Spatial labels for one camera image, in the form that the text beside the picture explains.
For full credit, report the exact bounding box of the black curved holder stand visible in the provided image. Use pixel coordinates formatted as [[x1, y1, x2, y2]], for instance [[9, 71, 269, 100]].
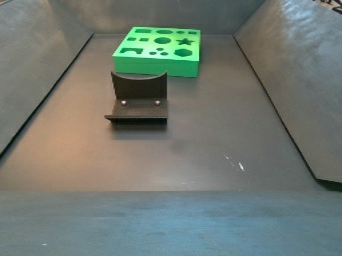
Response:
[[104, 72, 168, 121]]

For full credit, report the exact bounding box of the green shape sorter block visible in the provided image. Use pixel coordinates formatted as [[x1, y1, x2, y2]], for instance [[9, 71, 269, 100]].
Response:
[[112, 27, 200, 77]]

